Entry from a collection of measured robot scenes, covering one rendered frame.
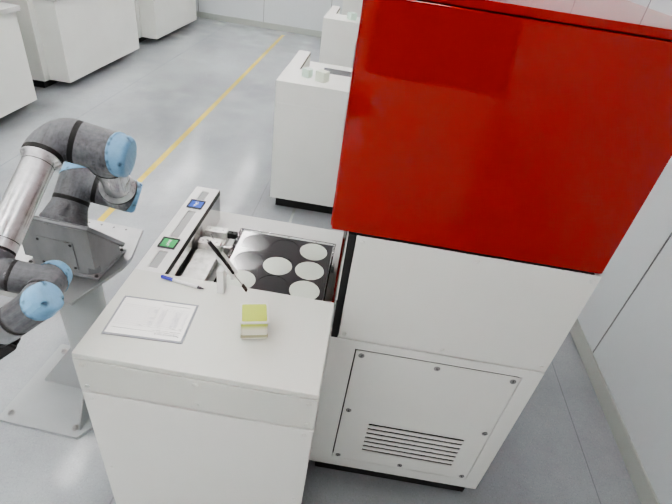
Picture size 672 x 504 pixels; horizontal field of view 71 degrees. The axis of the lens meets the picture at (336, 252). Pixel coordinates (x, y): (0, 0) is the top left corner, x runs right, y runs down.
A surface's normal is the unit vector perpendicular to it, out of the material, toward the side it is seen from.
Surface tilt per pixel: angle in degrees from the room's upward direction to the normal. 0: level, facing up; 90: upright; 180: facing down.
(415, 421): 90
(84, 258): 90
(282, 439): 90
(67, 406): 0
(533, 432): 0
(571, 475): 0
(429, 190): 90
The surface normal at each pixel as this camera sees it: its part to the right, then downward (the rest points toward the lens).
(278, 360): 0.13, -0.80
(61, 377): -0.16, 0.57
